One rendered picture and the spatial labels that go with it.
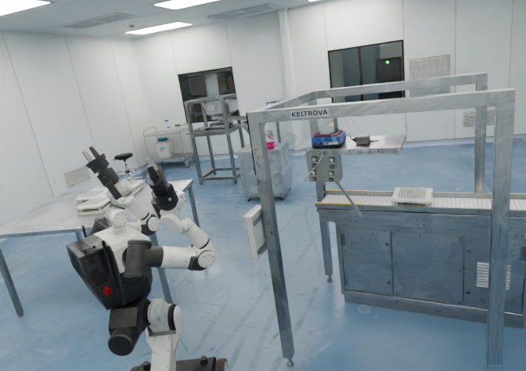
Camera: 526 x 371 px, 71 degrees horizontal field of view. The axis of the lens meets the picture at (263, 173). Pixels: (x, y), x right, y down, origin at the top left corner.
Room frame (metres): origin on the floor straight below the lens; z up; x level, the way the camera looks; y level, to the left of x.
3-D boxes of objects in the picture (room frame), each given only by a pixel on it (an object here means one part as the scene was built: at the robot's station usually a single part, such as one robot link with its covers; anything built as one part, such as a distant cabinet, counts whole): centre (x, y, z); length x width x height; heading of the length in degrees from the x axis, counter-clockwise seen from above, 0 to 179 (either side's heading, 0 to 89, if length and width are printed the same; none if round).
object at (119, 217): (1.55, 0.67, 1.28); 0.10 x 0.07 x 0.09; 40
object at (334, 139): (2.53, -0.49, 1.30); 0.21 x 0.20 x 0.09; 153
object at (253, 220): (1.91, 0.08, 0.96); 0.17 x 0.06 x 0.26; 153
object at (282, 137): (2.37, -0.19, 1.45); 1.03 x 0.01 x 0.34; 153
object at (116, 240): (1.52, 0.72, 1.08); 0.34 x 0.30 x 0.36; 40
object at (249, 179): (5.26, -0.05, 0.38); 0.63 x 0.57 x 0.76; 71
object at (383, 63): (7.21, -2.23, 1.43); 1.38 x 0.01 x 1.16; 71
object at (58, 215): (3.32, 1.57, 0.80); 1.50 x 1.10 x 0.04; 82
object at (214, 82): (8.32, 0.96, 1.43); 1.32 x 0.01 x 1.11; 71
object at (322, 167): (2.46, -0.43, 1.13); 0.22 x 0.11 x 0.20; 63
